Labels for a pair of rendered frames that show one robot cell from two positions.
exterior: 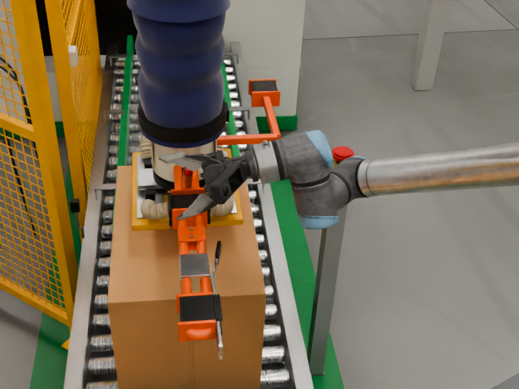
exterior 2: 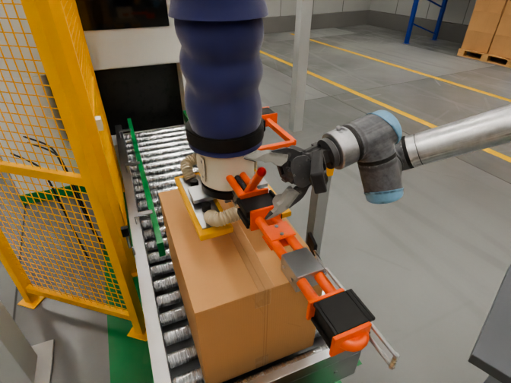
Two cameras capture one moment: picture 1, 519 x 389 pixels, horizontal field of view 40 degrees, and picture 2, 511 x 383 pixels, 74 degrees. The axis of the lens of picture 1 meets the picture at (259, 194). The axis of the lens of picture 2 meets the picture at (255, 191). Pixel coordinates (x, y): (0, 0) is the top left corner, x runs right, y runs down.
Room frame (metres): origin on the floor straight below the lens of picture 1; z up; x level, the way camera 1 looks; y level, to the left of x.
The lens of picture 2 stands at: (0.66, 0.34, 1.71)
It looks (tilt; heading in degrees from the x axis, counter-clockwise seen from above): 34 degrees down; 346
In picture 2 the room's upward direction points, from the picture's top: straight up
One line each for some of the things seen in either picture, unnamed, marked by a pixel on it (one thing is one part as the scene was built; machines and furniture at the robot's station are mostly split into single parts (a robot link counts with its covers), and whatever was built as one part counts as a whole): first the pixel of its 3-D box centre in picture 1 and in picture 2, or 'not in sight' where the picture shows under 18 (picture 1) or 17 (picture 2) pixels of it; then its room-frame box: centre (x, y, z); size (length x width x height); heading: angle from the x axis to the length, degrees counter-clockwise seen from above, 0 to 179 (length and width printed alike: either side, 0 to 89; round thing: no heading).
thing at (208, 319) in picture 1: (195, 316); (337, 321); (0.98, 0.12, 1.18); 0.08 x 0.07 x 0.05; 9
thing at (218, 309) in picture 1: (219, 295); (344, 288); (1.04, 0.07, 1.18); 0.31 x 0.03 x 0.05; 9
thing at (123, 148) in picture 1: (116, 120); (134, 169); (2.65, 0.64, 0.60); 1.60 x 0.11 x 0.09; 8
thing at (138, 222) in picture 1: (150, 184); (200, 197); (1.55, 0.30, 1.08); 0.34 x 0.10 x 0.05; 9
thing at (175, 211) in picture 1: (188, 208); (259, 208); (1.32, 0.17, 1.18); 0.10 x 0.08 x 0.06; 99
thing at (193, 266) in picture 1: (195, 272); (301, 268); (1.11, 0.13, 1.18); 0.07 x 0.07 x 0.04; 9
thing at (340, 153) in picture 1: (342, 156); not in sight; (1.83, -0.25, 1.02); 0.07 x 0.07 x 0.04
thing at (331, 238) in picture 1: (326, 278); (312, 245); (1.83, -0.25, 0.50); 0.07 x 0.07 x 1.00; 8
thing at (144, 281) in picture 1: (185, 274); (232, 265); (1.55, 0.21, 0.75); 0.60 x 0.40 x 0.40; 8
